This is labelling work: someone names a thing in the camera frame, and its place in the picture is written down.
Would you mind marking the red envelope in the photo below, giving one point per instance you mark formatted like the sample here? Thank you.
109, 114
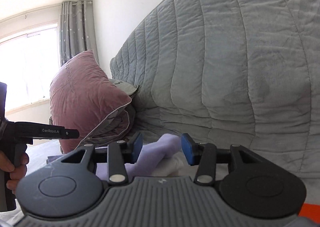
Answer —
311, 210

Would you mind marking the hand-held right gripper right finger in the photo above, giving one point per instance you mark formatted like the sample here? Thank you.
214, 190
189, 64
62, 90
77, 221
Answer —
187, 149

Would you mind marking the folded white garment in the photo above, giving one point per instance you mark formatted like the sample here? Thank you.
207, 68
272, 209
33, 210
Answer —
172, 167

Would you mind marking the grey quilted headboard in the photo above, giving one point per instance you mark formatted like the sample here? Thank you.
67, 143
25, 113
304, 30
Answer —
225, 66

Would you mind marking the folded grey pink quilt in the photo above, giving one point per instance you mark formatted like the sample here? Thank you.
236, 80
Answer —
120, 122

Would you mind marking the grey patterned curtain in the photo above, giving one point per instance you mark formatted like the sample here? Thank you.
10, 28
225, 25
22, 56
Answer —
72, 29

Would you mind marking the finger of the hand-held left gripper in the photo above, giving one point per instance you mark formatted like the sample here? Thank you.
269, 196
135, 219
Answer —
71, 134

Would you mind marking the person's left hand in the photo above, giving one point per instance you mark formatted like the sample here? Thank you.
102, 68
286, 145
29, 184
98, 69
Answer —
20, 169

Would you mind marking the pink velvet pillow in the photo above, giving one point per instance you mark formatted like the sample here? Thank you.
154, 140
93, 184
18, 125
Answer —
85, 102

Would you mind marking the bed with grey sheet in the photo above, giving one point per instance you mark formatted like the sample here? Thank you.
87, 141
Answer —
42, 148

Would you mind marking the purple pants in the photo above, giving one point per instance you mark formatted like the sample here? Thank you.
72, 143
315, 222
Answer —
150, 157

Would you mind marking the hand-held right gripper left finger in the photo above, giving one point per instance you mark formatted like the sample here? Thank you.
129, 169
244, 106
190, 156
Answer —
138, 147

